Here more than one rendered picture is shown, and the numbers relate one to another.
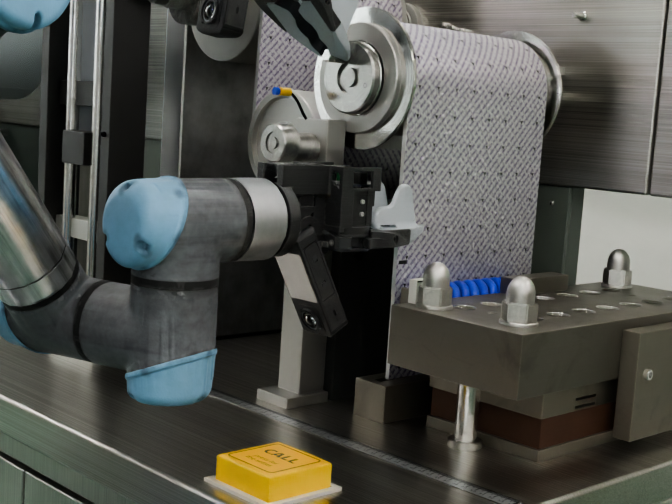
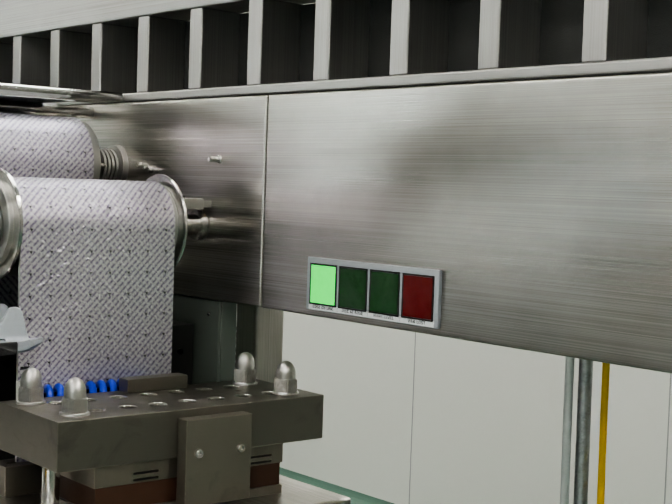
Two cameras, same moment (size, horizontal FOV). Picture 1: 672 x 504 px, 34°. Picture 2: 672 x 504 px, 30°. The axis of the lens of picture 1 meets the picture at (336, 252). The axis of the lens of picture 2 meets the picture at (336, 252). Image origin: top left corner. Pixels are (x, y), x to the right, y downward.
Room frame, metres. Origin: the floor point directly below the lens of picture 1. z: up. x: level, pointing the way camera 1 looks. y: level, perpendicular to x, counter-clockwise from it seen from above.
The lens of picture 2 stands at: (-0.46, -0.59, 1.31)
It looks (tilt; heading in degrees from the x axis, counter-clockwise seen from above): 3 degrees down; 4
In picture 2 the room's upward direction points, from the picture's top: 2 degrees clockwise
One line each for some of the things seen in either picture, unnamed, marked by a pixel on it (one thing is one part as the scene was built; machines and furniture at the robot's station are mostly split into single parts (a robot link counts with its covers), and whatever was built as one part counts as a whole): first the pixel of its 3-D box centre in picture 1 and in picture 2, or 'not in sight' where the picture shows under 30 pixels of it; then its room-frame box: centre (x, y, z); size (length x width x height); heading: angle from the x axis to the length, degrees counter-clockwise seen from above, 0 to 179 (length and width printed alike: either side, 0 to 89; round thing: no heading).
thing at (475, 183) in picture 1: (471, 204); (98, 319); (1.21, -0.15, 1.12); 0.23 x 0.01 x 0.18; 134
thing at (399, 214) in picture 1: (402, 213); (14, 329); (1.11, -0.06, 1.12); 0.09 x 0.03 x 0.06; 133
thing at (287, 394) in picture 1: (299, 262); not in sight; (1.17, 0.04, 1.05); 0.06 x 0.05 x 0.31; 134
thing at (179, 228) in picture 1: (176, 225); not in sight; (0.94, 0.14, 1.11); 0.11 x 0.08 x 0.09; 134
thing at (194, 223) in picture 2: not in sight; (181, 224); (1.38, -0.22, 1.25); 0.07 x 0.04 x 0.04; 134
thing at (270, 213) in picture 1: (246, 218); not in sight; (0.99, 0.08, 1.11); 0.08 x 0.05 x 0.08; 44
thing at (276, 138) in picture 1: (279, 143); not in sight; (1.14, 0.07, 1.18); 0.04 x 0.02 x 0.04; 44
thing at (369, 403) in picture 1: (457, 383); (95, 466); (1.22, -0.15, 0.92); 0.28 x 0.04 x 0.04; 134
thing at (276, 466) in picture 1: (273, 471); not in sight; (0.89, 0.04, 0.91); 0.07 x 0.07 x 0.02; 44
